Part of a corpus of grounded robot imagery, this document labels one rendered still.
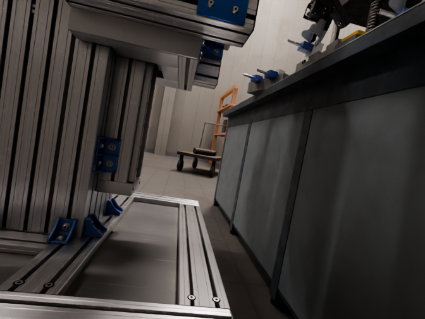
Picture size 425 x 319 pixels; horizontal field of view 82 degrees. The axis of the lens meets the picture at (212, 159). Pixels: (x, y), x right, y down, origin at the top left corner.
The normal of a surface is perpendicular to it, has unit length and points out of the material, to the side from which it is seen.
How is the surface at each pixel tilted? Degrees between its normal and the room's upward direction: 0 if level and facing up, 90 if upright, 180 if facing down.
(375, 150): 90
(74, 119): 90
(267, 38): 90
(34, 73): 90
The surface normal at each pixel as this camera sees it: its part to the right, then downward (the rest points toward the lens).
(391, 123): -0.97, -0.17
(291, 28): 0.13, 0.08
